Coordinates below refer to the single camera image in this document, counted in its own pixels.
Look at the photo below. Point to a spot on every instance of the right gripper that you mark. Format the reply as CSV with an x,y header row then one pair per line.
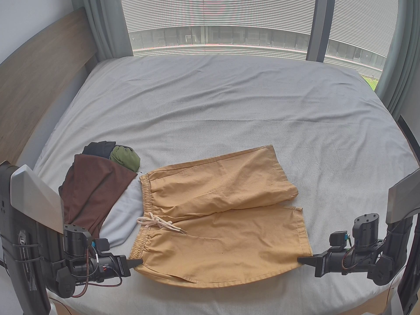
x,y
334,263

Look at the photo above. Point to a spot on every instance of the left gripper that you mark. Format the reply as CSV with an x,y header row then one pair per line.
x,y
113,267

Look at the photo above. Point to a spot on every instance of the tan shorts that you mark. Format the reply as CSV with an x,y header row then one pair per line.
x,y
229,228

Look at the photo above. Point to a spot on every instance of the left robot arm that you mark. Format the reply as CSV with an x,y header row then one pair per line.
x,y
32,202

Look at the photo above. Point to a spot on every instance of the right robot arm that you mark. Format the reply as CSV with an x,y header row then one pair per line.
x,y
403,202

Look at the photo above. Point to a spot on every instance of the bed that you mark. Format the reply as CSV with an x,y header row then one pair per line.
x,y
229,103

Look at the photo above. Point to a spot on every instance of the pale grey garment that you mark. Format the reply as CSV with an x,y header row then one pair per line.
x,y
124,215

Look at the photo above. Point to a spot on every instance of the brown garment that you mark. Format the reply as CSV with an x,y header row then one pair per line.
x,y
95,189

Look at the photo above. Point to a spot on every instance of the green garment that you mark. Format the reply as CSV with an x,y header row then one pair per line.
x,y
126,158

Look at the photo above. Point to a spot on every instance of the black garment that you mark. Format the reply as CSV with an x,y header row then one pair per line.
x,y
96,149

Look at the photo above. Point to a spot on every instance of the grey-green curtain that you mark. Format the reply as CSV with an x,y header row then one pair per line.
x,y
403,44
101,18

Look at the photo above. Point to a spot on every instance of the window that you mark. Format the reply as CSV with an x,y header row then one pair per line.
x,y
229,11

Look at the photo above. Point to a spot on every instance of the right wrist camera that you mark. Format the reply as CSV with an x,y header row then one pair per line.
x,y
338,239

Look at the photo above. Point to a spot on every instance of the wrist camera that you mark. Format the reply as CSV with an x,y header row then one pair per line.
x,y
101,244
338,239

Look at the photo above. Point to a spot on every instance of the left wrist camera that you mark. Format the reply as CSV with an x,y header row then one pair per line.
x,y
101,244

